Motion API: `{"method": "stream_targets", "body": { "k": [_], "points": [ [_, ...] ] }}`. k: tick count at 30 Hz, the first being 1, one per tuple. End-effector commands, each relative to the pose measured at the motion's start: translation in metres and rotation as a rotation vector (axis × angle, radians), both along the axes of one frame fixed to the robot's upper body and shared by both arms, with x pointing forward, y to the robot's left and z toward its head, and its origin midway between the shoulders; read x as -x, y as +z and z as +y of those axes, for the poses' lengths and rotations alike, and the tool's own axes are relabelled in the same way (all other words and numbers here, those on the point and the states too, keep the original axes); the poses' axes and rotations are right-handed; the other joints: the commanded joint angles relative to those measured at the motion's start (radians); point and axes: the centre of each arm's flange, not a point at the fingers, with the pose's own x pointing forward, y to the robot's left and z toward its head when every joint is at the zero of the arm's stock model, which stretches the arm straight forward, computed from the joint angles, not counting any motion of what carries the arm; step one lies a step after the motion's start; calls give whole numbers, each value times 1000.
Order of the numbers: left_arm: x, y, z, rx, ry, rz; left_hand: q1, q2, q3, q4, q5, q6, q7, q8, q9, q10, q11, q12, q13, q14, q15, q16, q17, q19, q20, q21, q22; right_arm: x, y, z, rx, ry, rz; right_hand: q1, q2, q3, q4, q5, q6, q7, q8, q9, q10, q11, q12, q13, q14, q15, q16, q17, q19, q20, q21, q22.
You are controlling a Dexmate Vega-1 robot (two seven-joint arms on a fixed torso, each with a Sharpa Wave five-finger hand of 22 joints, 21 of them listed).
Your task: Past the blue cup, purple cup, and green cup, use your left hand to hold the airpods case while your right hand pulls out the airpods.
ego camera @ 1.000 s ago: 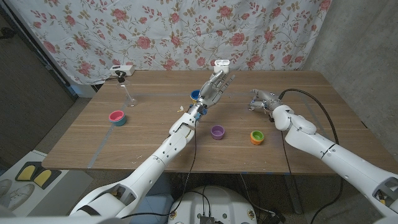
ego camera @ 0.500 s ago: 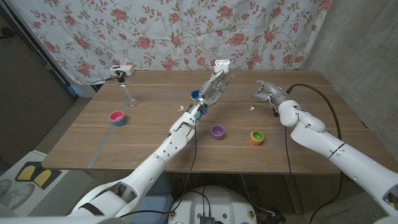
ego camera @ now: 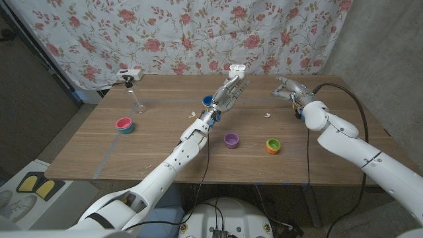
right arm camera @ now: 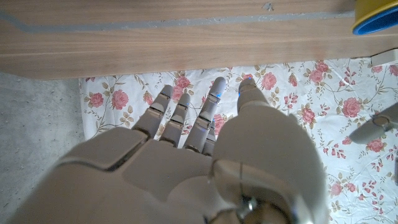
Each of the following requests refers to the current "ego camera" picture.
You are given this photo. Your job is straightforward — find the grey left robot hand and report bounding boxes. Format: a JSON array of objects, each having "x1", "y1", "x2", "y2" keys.
[{"x1": 200, "y1": 75, "x2": 251, "y2": 128}]

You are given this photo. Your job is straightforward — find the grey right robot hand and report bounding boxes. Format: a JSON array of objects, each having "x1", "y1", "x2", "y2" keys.
[{"x1": 270, "y1": 76, "x2": 315, "y2": 108}]

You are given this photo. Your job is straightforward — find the white airpods case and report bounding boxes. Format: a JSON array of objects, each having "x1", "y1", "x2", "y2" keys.
[{"x1": 229, "y1": 64, "x2": 247, "y2": 80}]

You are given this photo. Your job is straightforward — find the purple plastic cup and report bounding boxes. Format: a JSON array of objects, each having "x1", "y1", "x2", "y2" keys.
[{"x1": 223, "y1": 132, "x2": 240, "y2": 149}]

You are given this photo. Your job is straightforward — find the teal plastic cup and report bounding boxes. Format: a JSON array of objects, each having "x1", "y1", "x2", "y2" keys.
[{"x1": 117, "y1": 122, "x2": 135, "y2": 135}]

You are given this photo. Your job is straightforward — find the pink plastic cup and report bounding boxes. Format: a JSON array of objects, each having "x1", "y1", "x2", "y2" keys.
[{"x1": 115, "y1": 117, "x2": 133, "y2": 130}]

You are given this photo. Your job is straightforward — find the floral print backdrop cloth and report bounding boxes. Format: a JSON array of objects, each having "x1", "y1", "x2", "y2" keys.
[{"x1": 6, "y1": 0, "x2": 353, "y2": 91}]

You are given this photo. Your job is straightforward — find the white power strip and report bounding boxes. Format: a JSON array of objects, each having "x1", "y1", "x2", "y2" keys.
[{"x1": 116, "y1": 68, "x2": 144, "y2": 82}]

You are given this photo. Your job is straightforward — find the grey table leg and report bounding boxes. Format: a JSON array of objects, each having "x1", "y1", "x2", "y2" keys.
[{"x1": 300, "y1": 185, "x2": 323, "y2": 228}]

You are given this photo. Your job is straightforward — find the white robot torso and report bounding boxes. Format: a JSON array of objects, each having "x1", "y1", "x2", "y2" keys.
[{"x1": 178, "y1": 197, "x2": 274, "y2": 238}]

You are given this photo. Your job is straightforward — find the black power adapter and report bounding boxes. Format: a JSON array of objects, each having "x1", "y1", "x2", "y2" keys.
[{"x1": 280, "y1": 224, "x2": 305, "y2": 238}]

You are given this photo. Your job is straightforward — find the white floor mat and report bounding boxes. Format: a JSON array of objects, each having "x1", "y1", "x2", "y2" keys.
[{"x1": 0, "y1": 159, "x2": 100, "y2": 231}]

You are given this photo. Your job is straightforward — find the black slipper yellow insole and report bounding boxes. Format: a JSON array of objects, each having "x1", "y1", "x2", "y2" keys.
[
  {"x1": 16, "y1": 171, "x2": 43, "y2": 193},
  {"x1": 34, "y1": 178, "x2": 65, "y2": 202}
]

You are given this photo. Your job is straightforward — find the white sneaker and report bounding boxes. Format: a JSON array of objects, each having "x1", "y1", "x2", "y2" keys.
[
  {"x1": 0, "y1": 190, "x2": 15, "y2": 210},
  {"x1": 6, "y1": 194, "x2": 38, "y2": 225}
]

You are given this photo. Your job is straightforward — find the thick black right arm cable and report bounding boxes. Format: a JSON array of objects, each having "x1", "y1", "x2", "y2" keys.
[{"x1": 312, "y1": 82, "x2": 369, "y2": 238}]

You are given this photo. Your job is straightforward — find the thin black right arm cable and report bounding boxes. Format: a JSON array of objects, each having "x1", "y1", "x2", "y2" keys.
[{"x1": 305, "y1": 128, "x2": 312, "y2": 189}]

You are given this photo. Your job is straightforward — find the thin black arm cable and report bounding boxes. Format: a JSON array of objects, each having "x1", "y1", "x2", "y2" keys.
[
  {"x1": 124, "y1": 130, "x2": 212, "y2": 231},
  {"x1": 305, "y1": 128, "x2": 312, "y2": 189}
]

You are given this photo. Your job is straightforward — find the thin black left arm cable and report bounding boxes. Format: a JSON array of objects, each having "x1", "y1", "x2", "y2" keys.
[{"x1": 124, "y1": 130, "x2": 212, "y2": 231}]

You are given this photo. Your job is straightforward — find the black torso cable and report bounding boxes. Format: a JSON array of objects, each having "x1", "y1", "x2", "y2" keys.
[{"x1": 198, "y1": 197, "x2": 226, "y2": 231}]

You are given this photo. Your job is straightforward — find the white floor cable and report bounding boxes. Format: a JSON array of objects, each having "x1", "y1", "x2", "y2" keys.
[{"x1": 254, "y1": 184, "x2": 294, "y2": 229}]

